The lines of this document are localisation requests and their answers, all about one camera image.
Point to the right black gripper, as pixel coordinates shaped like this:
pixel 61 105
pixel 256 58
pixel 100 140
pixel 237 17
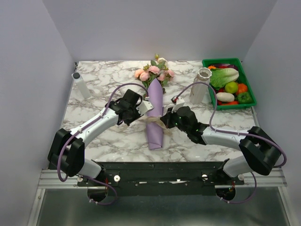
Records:
pixel 167 118

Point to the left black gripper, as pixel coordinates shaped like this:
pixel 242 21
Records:
pixel 128 122

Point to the beige ribbon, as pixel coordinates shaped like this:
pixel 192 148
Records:
pixel 147 120

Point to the purple wrapping paper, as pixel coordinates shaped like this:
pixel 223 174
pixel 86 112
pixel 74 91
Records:
pixel 153 131

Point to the pink artificial flower bouquet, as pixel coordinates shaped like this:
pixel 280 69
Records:
pixel 157 70

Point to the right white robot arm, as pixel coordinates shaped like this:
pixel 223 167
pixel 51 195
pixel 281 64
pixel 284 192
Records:
pixel 258 153

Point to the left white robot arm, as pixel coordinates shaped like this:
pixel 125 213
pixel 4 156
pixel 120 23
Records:
pixel 67 151

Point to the white ribbed ceramic vase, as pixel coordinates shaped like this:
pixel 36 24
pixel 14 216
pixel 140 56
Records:
pixel 199 90

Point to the orange toy carrot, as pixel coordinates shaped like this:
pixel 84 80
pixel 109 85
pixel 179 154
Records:
pixel 231 103

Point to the white bottle black cap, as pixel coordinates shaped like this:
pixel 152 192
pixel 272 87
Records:
pixel 80 83

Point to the white toy potato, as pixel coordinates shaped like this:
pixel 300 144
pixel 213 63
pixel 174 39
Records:
pixel 225 97

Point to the toy lettuce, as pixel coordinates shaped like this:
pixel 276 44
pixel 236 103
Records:
pixel 222 76

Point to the green plastic tray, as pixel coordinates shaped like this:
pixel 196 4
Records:
pixel 241 79

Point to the green toy bell pepper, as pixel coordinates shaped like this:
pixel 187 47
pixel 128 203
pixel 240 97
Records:
pixel 244 98

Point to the purple toy onion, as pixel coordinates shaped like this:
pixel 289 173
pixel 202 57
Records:
pixel 222 66

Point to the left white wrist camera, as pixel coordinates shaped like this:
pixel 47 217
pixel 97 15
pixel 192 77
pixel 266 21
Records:
pixel 144 107

